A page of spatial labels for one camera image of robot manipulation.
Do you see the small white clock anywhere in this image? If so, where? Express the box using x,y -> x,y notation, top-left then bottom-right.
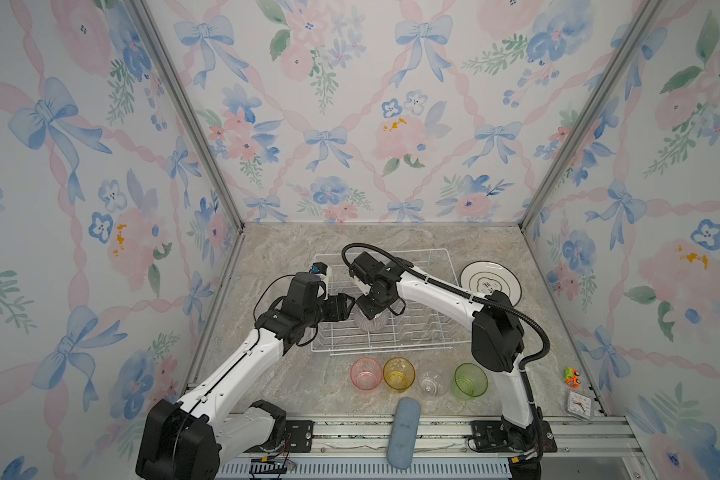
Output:
565,391 -> 593,421

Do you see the yellow translucent cup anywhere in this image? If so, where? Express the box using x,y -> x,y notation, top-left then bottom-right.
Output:
382,357 -> 416,392

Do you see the white wire dish rack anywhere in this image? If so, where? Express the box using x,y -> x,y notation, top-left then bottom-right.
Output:
310,248 -> 470,356

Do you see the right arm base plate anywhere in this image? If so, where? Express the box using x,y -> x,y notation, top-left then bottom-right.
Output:
467,420 -> 558,455

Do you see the aluminium corner post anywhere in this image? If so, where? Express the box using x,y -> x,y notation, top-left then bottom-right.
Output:
519,0 -> 664,234
124,0 -> 244,234

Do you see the aluminium corner post left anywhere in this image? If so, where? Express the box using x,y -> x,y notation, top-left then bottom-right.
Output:
124,0 -> 244,234

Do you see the black corrugated hose right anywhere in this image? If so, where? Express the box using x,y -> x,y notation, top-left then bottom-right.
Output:
340,242 -> 552,371

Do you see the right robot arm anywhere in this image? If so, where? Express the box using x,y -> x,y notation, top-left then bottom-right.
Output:
341,242 -> 550,458

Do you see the clear glass cup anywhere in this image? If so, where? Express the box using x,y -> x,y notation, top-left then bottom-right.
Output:
417,365 -> 450,397

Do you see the orange green small toy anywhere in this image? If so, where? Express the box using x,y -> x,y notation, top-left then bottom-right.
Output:
564,367 -> 581,389

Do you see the green translucent cup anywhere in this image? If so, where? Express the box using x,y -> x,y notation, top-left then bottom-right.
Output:
451,363 -> 489,401

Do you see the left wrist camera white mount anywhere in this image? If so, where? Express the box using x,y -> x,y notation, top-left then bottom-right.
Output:
310,262 -> 333,296

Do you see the aluminium front rail frame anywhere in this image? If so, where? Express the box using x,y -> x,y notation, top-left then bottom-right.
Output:
212,415 -> 658,479

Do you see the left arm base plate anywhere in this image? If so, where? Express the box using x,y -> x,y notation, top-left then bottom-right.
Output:
245,419 -> 314,455

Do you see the ribbed ceramic bowl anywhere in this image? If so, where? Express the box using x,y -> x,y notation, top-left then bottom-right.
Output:
350,306 -> 391,333

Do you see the white plate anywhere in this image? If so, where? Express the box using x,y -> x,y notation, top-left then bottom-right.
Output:
459,261 -> 522,306

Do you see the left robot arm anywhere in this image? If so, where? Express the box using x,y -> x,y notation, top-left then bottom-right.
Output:
135,262 -> 354,479

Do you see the pink translucent cup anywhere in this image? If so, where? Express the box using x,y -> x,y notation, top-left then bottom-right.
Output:
350,357 -> 383,391

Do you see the aluminium corner post right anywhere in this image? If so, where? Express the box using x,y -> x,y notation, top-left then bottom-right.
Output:
519,0 -> 664,234

